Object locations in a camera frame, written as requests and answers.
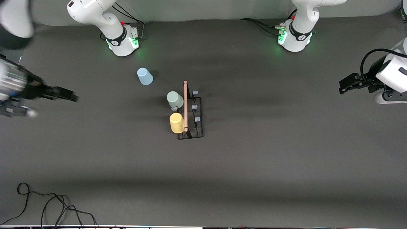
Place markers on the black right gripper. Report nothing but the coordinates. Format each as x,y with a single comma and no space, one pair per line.
35,90

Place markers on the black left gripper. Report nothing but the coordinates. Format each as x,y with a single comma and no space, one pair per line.
369,81

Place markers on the mint green plastic cup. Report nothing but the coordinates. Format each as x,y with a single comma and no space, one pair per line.
175,99

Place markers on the yellow plastic cup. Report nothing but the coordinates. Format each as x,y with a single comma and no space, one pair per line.
176,123

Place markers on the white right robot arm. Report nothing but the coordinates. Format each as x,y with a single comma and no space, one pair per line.
119,38

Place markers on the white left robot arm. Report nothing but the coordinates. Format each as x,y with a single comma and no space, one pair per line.
299,38

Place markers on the light blue plastic cup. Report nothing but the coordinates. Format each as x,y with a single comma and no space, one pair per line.
145,77

